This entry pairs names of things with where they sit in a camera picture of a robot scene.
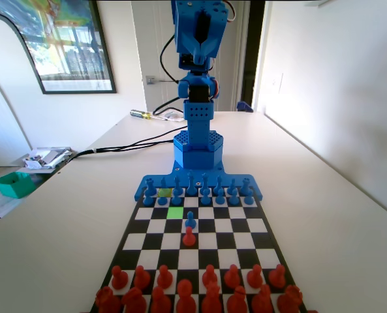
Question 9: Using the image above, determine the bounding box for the blue chess king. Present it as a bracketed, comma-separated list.
[185, 170, 197, 196]

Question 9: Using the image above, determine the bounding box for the row of blue chess pieces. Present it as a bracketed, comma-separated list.
[133, 162, 265, 202]

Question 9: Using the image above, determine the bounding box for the red chess pawn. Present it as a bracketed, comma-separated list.
[156, 264, 174, 290]
[247, 263, 264, 290]
[224, 264, 241, 290]
[182, 226, 196, 247]
[202, 264, 219, 290]
[133, 265, 151, 291]
[268, 263, 287, 290]
[110, 265, 129, 290]

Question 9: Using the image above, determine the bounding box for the red chess king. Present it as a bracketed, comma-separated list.
[175, 279, 197, 313]

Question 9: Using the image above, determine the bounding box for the red chess queen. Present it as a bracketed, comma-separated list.
[200, 282, 223, 313]

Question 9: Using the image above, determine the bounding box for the red chess bishop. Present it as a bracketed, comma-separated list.
[226, 286, 249, 313]
[150, 286, 174, 313]

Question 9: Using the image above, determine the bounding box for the red chess knight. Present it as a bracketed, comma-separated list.
[121, 286, 147, 313]
[251, 284, 275, 313]

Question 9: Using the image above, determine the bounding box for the red chess rook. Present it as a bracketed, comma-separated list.
[277, 284, 304, 313]
[94, 286, 122, 313]

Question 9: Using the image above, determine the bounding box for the white door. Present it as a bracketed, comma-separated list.
[131, 0, 246, 113]

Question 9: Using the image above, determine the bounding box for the stack of papers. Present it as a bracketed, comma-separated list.
[22, 147, 73, 170]

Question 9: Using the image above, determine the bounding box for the white arched panel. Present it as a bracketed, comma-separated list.
[0, 12, 33, 167]

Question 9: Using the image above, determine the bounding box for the black and white chessboard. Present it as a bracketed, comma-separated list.
[90, 187, 308, 313]

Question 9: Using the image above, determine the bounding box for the green plastic bin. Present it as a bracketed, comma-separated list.
[0, 171, 37, 199]

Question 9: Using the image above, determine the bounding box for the black camera cable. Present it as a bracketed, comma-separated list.
[152, 32, 185, 115]

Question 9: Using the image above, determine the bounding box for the metal door handle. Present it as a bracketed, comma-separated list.
[146, 75, 179, 86]

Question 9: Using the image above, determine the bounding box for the yellow handled screwdriver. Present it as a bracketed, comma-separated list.
[130, 110, 168, 121]

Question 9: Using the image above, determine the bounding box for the dark framed wall poster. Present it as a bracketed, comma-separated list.
[0, 0, 117, 95]

